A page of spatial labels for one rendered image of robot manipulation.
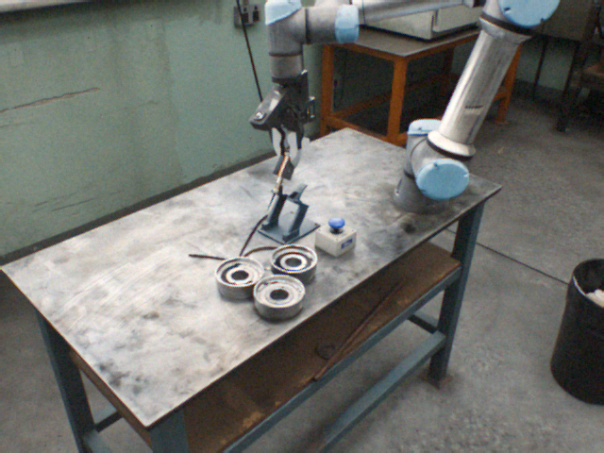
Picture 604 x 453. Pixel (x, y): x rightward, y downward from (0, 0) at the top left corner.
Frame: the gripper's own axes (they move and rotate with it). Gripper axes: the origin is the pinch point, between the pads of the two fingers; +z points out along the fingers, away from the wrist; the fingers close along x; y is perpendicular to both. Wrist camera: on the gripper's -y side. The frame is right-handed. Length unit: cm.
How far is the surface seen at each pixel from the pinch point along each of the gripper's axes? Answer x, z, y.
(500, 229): 1, 98, 169
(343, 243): -15.2, 17.6, 0.4
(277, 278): -12.0, 17.3, -19.9
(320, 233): -9.7, 15.8, -1.3
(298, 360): -10.5, 45.5, -13.6
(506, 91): 52, 65, 308
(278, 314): -18.4, 19.1, -27.6
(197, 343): -9.7, 20.5, -41.7
